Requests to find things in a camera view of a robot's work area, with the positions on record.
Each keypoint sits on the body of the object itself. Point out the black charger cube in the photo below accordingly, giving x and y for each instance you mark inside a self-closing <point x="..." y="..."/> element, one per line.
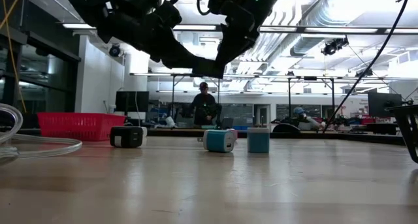
<point x="127" y="137"/>

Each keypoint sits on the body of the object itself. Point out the round black ceiling camera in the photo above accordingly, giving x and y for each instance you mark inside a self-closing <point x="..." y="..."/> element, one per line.
<point x="115" y="51"/>

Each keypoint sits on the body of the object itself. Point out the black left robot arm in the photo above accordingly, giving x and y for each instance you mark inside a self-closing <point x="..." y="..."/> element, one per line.
<point x="85" y="5"/>

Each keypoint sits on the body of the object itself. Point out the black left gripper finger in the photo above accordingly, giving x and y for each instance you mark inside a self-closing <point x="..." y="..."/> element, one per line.
<point x="176" y="59"/>

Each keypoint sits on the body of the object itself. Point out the overhead light bar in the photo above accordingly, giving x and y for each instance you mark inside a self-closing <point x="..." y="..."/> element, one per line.
<point x="343" y="30"/>

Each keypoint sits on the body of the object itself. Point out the white cup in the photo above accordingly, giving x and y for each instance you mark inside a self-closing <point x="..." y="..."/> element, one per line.
<point x="170" y="121"/>

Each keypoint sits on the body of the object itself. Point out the black ceiling device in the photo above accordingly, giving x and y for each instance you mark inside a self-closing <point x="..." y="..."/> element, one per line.
<point x="333" y="47"/>

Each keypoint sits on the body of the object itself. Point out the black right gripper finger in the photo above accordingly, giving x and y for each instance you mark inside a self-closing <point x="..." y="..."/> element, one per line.
<point x="230" y="51"/>

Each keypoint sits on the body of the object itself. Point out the black metal station frame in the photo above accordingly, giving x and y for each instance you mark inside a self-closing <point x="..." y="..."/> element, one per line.
<point x="310" y="78"/>
<point x="181" y="75"/>

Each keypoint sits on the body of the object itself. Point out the black monitor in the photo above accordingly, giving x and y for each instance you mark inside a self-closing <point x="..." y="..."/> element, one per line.
<point x="383" y="103"/>
<point x="130" y="101"/>

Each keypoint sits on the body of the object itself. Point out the teal and white charger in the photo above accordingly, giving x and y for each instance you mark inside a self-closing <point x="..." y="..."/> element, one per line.
<point x="217" y="141"/>
<point x="258" y="142"/>

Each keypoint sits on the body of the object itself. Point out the silver ventilation duct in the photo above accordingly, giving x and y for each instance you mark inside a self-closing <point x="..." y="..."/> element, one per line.
<point x="320" y="18"/>

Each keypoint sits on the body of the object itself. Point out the black table frame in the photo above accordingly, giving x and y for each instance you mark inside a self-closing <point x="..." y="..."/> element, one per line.
<point x="375" y="138"/>

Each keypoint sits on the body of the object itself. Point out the red plastic basket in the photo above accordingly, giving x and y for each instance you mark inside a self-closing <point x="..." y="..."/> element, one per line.
<point x="78" y="126"/>

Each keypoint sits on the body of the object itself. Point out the person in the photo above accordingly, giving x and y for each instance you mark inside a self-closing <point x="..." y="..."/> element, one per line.
<point x="204" y="106"/>
<point x="305" y="119"/>

